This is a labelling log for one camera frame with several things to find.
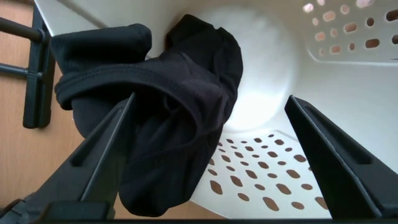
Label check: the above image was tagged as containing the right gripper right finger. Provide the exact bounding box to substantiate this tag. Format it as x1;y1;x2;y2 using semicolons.
284;95;398;218

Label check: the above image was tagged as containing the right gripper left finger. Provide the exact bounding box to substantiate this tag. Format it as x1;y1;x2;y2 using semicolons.
0;92;137;220

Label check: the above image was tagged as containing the black garment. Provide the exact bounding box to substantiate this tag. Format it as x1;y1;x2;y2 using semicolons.
50;14;244;218

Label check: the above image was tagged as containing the white laundry basket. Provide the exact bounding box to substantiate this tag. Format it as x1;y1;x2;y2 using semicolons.
34;0;398;220

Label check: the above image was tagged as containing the black clothes rack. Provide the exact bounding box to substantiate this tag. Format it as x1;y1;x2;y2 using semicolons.
0;6;57;129

